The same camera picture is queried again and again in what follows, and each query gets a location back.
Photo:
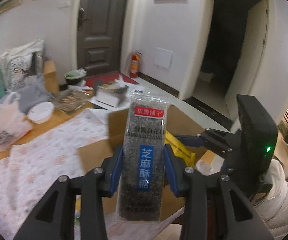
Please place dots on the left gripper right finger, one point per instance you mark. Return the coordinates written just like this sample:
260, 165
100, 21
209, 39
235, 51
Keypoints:
215, 208

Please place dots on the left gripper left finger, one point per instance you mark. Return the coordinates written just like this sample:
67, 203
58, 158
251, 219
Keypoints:
53, 216

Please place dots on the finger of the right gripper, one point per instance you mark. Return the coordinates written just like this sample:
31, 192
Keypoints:
196, 141

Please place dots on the yellow snack packet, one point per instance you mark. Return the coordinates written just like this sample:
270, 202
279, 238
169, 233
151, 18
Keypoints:
180, 150

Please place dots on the black sesame candy packet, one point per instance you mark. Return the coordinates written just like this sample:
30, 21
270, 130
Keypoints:
146, 120

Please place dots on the cartoon print table cloth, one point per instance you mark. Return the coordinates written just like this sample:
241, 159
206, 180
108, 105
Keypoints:
31, 168

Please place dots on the open cardboard box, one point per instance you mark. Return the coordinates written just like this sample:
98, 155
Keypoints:
92, 155

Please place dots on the open box on floor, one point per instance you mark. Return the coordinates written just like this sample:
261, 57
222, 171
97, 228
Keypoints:
114, 95

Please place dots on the red fire extinguisher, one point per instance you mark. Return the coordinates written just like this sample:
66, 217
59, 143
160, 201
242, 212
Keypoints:
133, 63

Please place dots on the white printed plastic bag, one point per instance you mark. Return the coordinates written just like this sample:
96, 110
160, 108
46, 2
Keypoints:
13, 122

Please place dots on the white plastic bowl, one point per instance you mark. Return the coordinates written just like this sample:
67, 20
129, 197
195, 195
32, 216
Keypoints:
41, 112

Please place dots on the red doormat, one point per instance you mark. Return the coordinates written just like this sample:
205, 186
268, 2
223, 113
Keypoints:
107, 77

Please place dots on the glass tray with shells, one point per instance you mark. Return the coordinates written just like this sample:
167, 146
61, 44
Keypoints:
71, 100

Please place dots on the black trash bin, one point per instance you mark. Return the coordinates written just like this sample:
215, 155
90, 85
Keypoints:
75, 76

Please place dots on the wooden side table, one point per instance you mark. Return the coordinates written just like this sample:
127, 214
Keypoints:
51, 82

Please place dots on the dark brown door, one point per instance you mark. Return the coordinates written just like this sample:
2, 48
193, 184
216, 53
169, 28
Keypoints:
99, 35

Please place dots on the white wall panel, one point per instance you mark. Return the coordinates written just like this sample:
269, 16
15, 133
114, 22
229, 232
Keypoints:
163, 58

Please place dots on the light switch plate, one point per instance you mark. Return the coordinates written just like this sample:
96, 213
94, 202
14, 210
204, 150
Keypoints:
64, 4

